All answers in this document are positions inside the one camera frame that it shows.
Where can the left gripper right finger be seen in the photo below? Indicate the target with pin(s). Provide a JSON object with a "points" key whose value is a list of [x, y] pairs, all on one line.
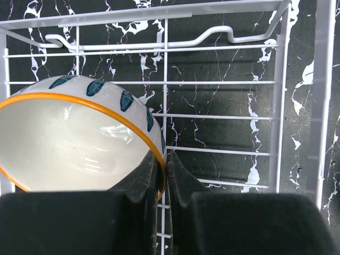
{"points": [[208, 222]]}

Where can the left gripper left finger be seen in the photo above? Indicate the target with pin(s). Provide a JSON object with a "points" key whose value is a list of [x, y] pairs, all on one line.
{"points": [[122, 220]]}

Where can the white wire dish rack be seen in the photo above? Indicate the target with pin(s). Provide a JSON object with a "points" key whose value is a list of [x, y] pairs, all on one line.
{"points": [[240, 89]]}

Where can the white bowl orange rim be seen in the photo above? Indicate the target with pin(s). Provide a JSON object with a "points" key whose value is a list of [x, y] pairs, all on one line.
{"points": [[74, 133]]}

